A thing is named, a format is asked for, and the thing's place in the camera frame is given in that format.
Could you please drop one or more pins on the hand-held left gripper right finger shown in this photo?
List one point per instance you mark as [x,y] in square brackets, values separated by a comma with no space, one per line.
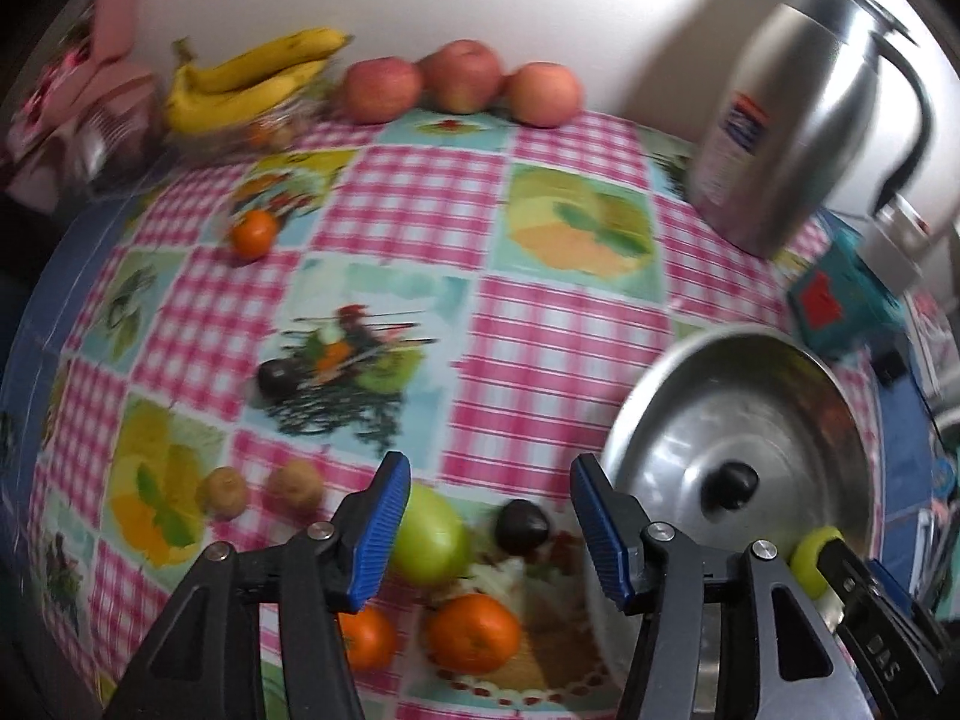
[596,532]

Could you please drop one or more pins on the round steel plate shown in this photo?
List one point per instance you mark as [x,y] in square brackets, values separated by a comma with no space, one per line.
[750,405]

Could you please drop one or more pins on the pink wrapped bouquet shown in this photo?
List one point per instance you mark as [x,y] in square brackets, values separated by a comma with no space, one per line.
[112,37]

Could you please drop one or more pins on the clear plastic container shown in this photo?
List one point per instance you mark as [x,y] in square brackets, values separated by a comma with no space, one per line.
[255,141]

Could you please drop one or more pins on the orange tangerine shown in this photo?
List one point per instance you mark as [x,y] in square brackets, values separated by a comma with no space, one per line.
[253,233]
[373,639]
[474,631]

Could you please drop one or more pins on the pink checked fruit-print tablecloth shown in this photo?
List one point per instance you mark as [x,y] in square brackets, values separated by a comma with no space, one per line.
[562,330]

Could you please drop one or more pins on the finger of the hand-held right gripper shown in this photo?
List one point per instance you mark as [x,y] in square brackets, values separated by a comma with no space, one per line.
[881,634]
[911,611]

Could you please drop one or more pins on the teal box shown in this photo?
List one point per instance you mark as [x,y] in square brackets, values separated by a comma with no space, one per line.
[840,292]

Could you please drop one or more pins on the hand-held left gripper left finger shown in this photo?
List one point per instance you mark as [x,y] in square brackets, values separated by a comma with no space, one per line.
[379,532]

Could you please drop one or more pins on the yellow banana bunch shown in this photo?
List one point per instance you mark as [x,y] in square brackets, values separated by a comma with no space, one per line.
[247,67]

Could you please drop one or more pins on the red apple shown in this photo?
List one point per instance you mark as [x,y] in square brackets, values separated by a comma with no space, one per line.
[381,90]
[544,94]
[461,75]

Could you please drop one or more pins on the small black block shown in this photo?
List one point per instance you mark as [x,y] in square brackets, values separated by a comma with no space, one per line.
[891,369]

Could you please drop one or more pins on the white power adapter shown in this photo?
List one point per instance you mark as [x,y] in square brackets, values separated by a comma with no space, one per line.
[900,232]

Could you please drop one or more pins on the green plum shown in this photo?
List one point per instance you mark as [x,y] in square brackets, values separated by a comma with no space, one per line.
[431,536]
[810,553]

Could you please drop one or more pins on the dark purple plum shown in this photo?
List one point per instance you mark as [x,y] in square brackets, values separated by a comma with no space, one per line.
[276,379]
[523,525]
[731,481]

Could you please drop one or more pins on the steel thermos jug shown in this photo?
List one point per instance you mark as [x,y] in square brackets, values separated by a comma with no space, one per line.
[780,112]

